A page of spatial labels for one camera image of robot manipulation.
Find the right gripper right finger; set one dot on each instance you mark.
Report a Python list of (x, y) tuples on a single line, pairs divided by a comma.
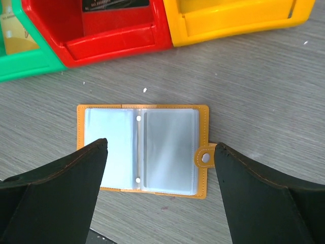
[(264, 205)]

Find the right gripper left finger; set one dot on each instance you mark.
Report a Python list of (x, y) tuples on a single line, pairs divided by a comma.
[(54, 203)]

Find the yellow leather card holder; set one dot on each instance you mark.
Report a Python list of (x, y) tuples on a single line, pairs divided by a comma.
[(122, 125)]

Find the gold card in green bin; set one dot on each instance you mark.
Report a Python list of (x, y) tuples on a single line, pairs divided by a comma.
[(16, 38)]

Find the black card in red bin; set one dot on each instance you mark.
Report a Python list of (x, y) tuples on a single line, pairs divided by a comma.
[(99, 5)]

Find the green plastic bin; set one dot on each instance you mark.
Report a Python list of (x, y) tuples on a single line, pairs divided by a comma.
[(28, 63)]

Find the red plastic bin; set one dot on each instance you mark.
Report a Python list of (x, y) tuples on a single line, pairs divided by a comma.
[(80, 38)]

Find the yellow plastic bin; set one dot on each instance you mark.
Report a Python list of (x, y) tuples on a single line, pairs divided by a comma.
[(192, 22)]

